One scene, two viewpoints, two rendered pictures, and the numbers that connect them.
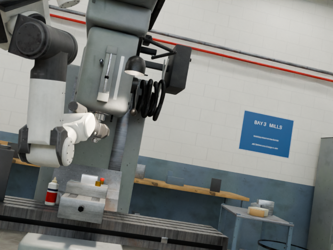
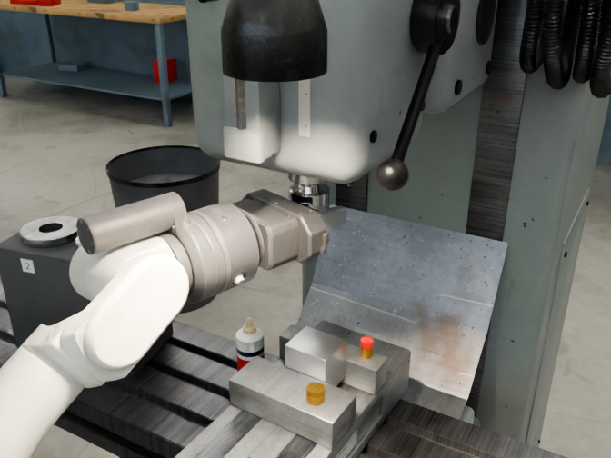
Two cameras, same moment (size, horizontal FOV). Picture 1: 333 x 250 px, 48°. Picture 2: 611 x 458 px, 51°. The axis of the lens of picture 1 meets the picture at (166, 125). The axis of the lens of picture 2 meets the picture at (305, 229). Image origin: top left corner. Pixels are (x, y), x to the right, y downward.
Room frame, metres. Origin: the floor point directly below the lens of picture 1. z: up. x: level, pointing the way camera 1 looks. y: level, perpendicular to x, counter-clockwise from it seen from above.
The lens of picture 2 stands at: (0.96, -0.16, 1.54)
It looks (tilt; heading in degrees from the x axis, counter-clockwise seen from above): 25 degrees down; 40
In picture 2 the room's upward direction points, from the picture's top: straight up
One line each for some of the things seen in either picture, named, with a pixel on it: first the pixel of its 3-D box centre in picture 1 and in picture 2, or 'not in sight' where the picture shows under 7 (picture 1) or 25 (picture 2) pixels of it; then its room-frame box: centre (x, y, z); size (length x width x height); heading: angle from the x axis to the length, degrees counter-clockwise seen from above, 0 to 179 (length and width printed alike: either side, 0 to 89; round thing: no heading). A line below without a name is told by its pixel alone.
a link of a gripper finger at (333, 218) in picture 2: not in sight; (327, 223); (1.48, 0.24, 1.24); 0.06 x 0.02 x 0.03; 173
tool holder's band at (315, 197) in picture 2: not in sight; (309, 191); (1.49, 0.27, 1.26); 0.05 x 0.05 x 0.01
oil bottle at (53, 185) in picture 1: (52, 190); (250, 349); (1.51, 0.40, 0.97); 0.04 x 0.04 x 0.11
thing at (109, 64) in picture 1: (107, 74); (249, 41); (1.38, 0.25, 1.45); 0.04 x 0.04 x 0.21; 10
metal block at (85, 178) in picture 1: (88, 182); (315, 362); (1.49, 0.26, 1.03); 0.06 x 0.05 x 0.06; 98
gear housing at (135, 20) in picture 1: (116, 27); not in sight; (1.53, 0.28, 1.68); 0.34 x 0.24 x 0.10; 10
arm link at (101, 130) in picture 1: (88, 128); (246, 239); (1.40, 0.28, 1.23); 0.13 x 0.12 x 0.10; 83
